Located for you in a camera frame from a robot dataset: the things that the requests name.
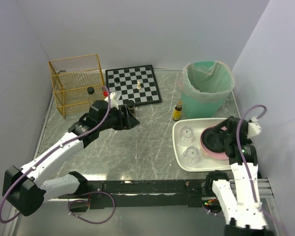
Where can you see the black plate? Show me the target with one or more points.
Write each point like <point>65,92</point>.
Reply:
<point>212,139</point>

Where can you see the black white chessboard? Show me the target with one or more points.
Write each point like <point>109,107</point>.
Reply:
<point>129,76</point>

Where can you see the white plastic tray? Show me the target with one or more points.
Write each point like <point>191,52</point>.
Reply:
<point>204,164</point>

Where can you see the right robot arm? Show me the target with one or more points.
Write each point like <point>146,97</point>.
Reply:
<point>242,208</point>

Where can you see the yellow label sauce bottle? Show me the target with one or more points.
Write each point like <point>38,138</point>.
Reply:
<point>177,111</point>

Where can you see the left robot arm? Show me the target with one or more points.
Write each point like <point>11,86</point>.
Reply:
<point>28,187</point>

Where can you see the yellow wire basket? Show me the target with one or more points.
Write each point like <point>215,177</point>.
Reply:
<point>70,79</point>

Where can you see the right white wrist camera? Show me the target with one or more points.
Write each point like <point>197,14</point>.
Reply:
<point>254,128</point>

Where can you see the clear trash bag liner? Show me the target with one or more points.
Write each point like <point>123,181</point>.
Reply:
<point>207,81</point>

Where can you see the black chess pawn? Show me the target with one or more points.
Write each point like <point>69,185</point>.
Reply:
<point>117,80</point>

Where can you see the clear faceted glass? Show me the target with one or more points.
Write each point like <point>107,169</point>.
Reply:
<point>190,156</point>

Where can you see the clear vinegar bottle red label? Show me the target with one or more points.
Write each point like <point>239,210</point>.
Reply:
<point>92,95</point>

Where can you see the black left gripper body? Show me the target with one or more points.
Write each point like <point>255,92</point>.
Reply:
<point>124,117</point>

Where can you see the clear drinking glass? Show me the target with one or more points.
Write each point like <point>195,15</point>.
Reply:
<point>185,136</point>

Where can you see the green plastic trash bin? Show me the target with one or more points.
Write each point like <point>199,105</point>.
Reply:
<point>194,109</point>

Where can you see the pink plate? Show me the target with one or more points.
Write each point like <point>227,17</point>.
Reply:
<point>213,155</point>

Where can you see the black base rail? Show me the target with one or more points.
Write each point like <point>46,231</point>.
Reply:
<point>145,193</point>

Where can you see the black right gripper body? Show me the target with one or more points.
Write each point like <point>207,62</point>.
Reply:
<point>224,138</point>

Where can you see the small dark pepper shaker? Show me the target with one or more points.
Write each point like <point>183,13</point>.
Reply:
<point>131,106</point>

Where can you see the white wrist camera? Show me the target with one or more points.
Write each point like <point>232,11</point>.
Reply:
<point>254,128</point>
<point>114,97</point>

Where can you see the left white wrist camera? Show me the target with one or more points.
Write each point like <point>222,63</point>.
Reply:
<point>114,97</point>

